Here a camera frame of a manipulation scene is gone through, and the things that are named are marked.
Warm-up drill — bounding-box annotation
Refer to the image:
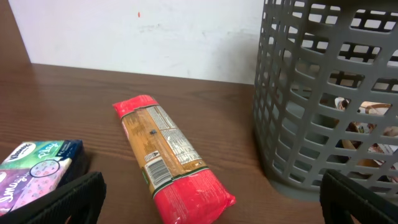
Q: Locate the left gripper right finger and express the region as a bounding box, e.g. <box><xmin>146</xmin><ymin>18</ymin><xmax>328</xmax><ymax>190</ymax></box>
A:
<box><xmin>320</xmin><ymin>169</ymin><xmax>397</xmax><ymax>224</ymax></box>

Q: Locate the grey plastic slotted basket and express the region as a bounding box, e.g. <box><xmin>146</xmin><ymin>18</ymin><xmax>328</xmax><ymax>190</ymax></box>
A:
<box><xmin>253</xmin><ymin>0</ymin><xmax>397</xmax><ymax>202</ymax></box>

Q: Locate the beige Pantree snack pouch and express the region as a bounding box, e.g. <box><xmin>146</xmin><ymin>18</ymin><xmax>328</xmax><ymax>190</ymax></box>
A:
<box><xmin>335</xmin><ymin>97</ymin><xmax>392</xmax><ymax>116</ymax></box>

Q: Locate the orange biscuit roll package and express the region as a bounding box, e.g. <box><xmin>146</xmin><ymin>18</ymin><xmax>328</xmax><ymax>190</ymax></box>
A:
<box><xmin>113</xmin><ymin>95</ymin><xmax>236</xmax><ymax>224</ymax></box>

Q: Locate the Kleenex tissue multipack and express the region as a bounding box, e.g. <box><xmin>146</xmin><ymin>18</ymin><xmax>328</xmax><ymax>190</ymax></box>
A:
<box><xmin>1</xmin><ymin>139</ymin><xmax>88</xmax><ymax>215</ymax></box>

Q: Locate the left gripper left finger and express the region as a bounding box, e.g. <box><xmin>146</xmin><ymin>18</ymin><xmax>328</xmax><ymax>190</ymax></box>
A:
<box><xmin>1</xmin><ymin>172</ymin><xmax>106</xmax><ymax>224</ymax></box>

